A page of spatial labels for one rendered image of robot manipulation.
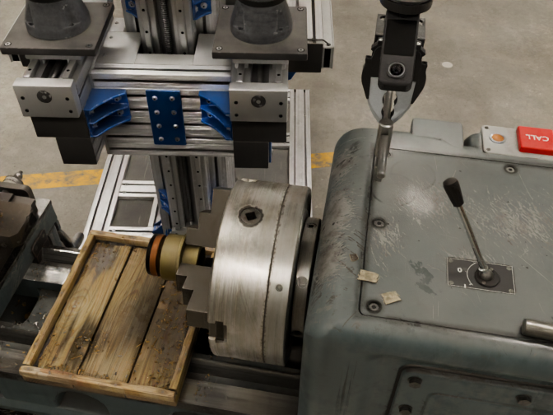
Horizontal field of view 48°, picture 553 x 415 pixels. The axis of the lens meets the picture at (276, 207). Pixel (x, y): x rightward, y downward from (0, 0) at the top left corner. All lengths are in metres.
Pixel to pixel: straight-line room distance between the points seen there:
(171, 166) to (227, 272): 1.03
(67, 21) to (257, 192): 0.76
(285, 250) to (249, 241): 0.06
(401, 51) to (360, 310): 0.35
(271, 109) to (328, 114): 1.75
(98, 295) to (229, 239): 0.47
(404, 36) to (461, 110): 2.50
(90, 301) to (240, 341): 0.45
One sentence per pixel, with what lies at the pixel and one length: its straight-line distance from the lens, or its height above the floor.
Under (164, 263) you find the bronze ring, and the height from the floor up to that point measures 1.10.
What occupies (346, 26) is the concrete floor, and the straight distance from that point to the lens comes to 3.94.
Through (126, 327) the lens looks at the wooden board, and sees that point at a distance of 1.30.
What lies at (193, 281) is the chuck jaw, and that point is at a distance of 1.06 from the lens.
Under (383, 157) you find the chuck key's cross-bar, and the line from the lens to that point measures 0.91.
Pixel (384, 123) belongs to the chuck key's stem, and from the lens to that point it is 0.95.
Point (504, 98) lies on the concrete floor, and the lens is 3.53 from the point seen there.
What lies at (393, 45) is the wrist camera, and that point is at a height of 1.50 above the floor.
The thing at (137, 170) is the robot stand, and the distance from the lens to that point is 2.62.
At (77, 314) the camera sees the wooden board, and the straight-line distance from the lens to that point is 1.34.
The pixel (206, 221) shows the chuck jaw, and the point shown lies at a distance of 1.09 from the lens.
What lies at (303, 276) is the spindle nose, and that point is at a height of 1.16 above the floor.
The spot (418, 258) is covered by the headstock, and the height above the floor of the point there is 1.26.
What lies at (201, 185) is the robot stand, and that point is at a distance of 1.98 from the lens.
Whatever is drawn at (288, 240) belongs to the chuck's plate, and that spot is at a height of 1.23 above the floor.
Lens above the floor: 1.95
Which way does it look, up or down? 46 degrees down
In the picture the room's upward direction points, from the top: 1 degrees clockwise
